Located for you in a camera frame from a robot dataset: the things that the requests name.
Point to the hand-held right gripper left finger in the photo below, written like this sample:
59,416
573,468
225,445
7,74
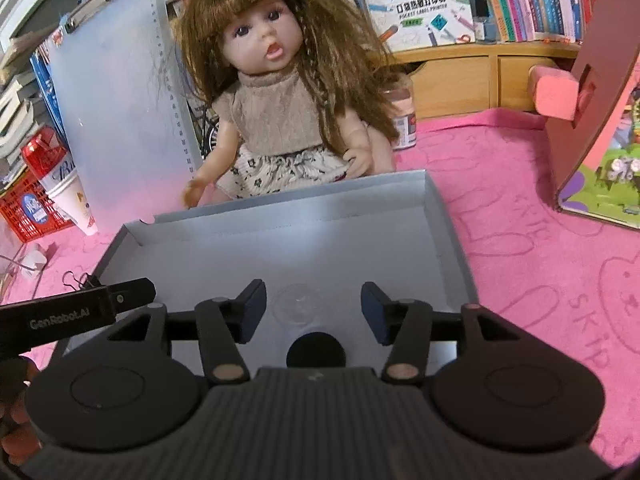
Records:
252,312

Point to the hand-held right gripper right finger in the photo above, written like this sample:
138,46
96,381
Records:
375,312

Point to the clear plastic cup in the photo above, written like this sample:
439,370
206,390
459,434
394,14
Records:
296,304

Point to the black round puck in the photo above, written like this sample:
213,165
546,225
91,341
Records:
315,350

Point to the grey cardboard box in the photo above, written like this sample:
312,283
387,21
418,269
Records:
310,240

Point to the person's left hand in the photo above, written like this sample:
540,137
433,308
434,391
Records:
20,449

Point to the black binder clip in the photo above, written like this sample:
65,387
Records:
82,280

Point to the white charger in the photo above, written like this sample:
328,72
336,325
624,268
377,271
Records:
34,257

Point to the red plastic basket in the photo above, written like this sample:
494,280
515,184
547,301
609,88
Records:
25,215

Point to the white paper cup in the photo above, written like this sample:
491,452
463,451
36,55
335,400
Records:
70,200

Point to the pink bunny printed blanket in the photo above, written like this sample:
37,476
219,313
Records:
525,285

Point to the red soda can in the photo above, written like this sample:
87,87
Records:
42,152

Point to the pink jar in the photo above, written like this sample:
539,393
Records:
404,120

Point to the brown-haired doll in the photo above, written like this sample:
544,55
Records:
280,110

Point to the translucent plastic clipboard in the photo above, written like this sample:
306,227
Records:
115,110

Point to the blue patterned book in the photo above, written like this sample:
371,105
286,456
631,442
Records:
47,90

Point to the wooden drawer organiser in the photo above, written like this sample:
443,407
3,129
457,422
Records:
465,80

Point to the stack of books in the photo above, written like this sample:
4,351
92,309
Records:
17,60

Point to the pink triangular toy house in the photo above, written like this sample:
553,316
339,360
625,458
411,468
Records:
595,135

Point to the white pencil printed box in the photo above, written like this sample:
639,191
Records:
415,10

